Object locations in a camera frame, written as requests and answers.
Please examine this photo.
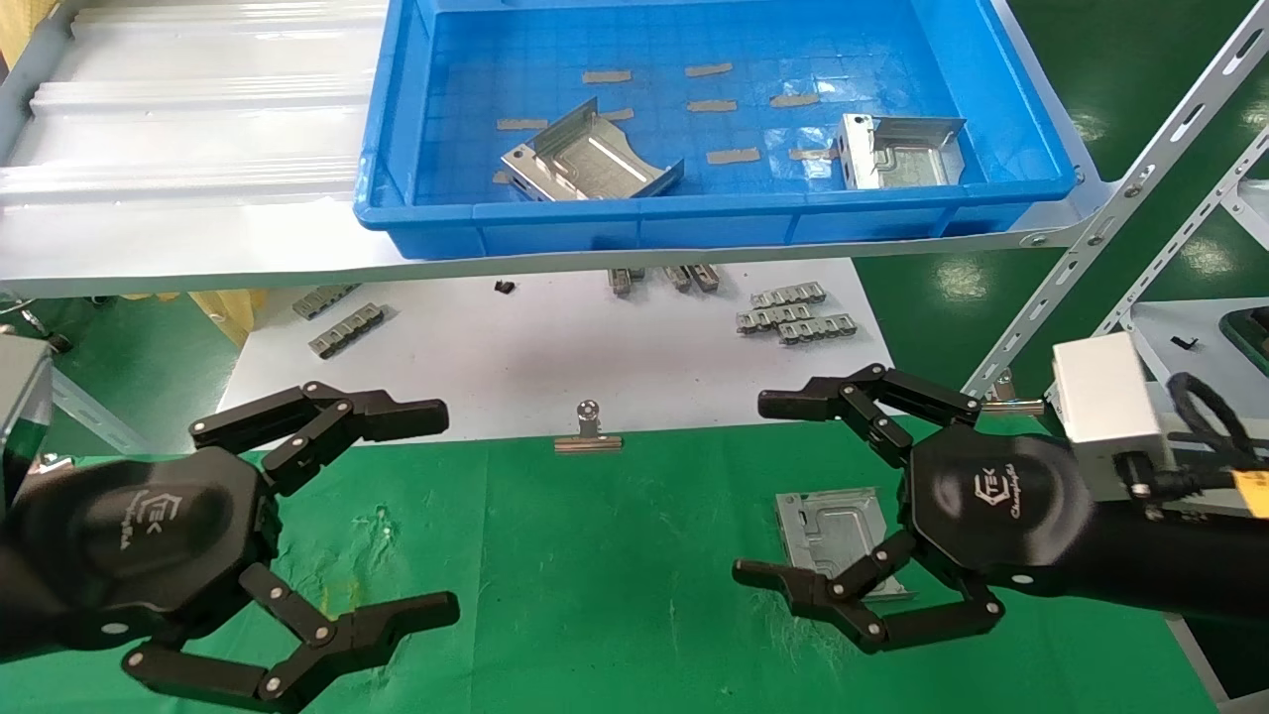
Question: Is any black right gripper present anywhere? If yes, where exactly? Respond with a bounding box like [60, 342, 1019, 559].
[732, 363, 1097, 655]

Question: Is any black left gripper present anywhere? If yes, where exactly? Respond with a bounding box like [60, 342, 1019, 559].
[8, 381, 462, 714]

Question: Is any bent sheet metal part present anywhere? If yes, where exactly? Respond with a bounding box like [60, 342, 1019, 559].
[501, 98, 685, 202]
[831, 114, 968, 190]
[774, 486, 918, 606]

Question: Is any white flat board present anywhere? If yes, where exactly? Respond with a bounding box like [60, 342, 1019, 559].
[203, 260, 905, 447]

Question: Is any silver binder clip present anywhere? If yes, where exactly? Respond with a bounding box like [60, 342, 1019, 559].
[553, 399, 625, 455]
[977, 372, 1046, 417]

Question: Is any grey metal floor bar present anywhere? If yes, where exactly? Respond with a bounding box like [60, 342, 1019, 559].
[48, 369, 150, 455]

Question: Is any blue plastic bin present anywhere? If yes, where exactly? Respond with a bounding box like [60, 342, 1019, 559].
[354, 0, 1079, 261]

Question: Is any white corrugated plastic sheet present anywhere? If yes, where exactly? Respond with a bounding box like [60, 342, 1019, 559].
[0, 0, 390, 209]

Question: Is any yellow cardboard piece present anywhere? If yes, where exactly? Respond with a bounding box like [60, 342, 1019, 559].
[0, 0, 58, 70]

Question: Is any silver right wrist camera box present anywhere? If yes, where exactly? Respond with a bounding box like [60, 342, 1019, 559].
[1049, 331, 1191, 487]

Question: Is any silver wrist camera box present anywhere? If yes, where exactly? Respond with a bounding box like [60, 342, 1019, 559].
[1049, 331, 1191, 487]
[0, 335, 53, 487]

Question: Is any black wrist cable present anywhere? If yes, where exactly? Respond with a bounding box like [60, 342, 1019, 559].
[1125, 371, 1269, 502]

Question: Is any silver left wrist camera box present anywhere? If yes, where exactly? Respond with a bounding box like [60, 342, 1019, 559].
[0, 335, 53, 487]

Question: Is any yellow cable label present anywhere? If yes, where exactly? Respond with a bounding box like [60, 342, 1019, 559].
[1229, 469, 1269, 519]

